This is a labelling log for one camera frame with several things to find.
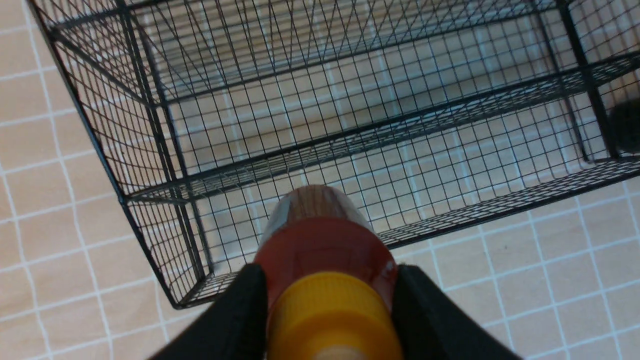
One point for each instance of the red chili sauce bottle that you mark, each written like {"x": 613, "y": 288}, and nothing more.
{"x": 330, "y": 281}

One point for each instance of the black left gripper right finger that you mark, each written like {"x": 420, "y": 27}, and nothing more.
{"x": 430, "y": 326}

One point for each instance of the black wire mesh rack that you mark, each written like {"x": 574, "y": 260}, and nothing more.
{"x": 431, "y": 115}

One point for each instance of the beige checkered tablecloth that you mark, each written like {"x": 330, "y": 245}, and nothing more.
{"x": 559, "y": 281}

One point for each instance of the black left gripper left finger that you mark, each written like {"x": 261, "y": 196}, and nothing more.
{"x": 232, "y": 328}

